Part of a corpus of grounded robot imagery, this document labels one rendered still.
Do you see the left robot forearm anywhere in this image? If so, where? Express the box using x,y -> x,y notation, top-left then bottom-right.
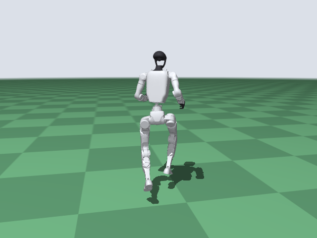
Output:
138,95 -> 148,102

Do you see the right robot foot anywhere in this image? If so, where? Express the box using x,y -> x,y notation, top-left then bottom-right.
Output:
163,167 -> 173,174

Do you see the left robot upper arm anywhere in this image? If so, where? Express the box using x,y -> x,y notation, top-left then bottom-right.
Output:
134,73 -> 147,100

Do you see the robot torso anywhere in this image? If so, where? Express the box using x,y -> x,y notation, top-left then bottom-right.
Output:
146,69 -> 170,125

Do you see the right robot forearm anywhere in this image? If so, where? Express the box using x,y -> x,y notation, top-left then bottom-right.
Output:
176,89 -> 184,104

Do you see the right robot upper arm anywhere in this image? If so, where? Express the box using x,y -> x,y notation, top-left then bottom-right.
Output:
168,72 -> 181,98

